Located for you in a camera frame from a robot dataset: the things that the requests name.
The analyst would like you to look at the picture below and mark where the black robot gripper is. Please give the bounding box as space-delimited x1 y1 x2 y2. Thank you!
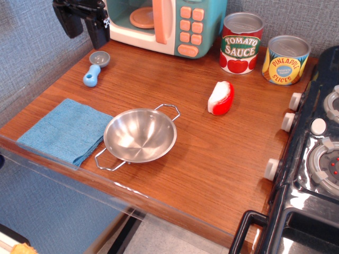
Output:
52 1 110 49

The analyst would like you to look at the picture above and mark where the blue and grey toy spoon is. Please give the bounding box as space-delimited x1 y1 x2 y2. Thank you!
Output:
83 51 111 87

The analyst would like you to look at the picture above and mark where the folded blue cloth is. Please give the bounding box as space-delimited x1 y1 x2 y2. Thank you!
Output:
17 98 113 167

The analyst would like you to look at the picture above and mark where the teal toy microwave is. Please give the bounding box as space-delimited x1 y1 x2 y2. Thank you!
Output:
105 0 227 59

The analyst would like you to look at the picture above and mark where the red and white toy food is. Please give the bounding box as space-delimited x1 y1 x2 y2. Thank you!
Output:
208 81 235 115

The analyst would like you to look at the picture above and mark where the tomato sauce can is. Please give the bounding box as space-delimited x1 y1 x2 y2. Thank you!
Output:
219 12 264 74

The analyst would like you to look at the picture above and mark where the pineapple slices can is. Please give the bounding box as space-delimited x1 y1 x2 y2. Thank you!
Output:
262 35 311 86

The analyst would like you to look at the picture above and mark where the white stove knob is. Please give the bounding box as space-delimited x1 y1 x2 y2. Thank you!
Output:
264 158 280 181
289 93 302 111
281 113 295 132

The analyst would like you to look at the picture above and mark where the orange fuzzy object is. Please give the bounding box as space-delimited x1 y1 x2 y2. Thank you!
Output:
10 243 37 254

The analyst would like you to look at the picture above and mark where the black toy stove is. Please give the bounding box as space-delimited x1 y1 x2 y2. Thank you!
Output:
229 46 338 253

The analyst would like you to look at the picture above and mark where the steel bowl with handles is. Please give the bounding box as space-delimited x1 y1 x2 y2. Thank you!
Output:
94 104 181 171

